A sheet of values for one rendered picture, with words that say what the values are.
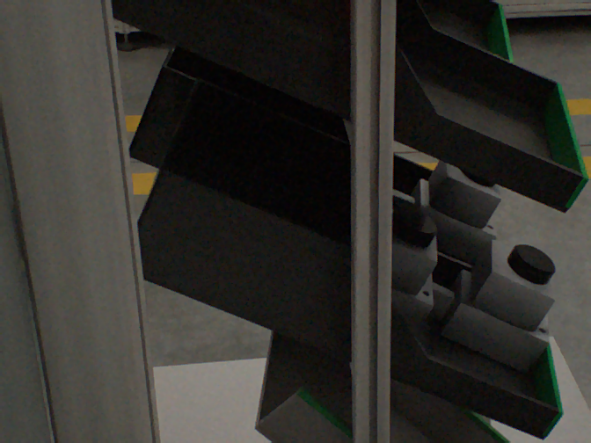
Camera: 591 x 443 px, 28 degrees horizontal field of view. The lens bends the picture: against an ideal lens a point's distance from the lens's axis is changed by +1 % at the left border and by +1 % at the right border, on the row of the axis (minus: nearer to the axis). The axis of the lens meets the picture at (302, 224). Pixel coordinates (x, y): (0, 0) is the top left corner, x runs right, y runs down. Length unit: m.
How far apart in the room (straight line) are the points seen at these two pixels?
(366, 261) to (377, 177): 0.05
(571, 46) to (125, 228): 4.48
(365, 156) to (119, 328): 0.44
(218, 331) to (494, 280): 2.18
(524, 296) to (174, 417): 0.61
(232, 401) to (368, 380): 0.63
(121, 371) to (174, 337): 2.72
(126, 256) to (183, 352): 2.68
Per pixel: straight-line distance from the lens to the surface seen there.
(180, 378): 1.33
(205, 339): 2.87
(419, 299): 0.73
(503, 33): 0.84
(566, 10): 4.72
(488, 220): 0.87
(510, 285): 0.74
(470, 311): 0.75
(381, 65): 0.58
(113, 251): 0.15
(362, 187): 0.60
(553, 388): 0.75
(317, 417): 0.74
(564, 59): 4.50
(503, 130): 0.70
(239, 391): 1.30
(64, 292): 0.16
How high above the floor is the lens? 1.66
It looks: 30 degrees down
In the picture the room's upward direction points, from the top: 2 degrees counter-clockwise
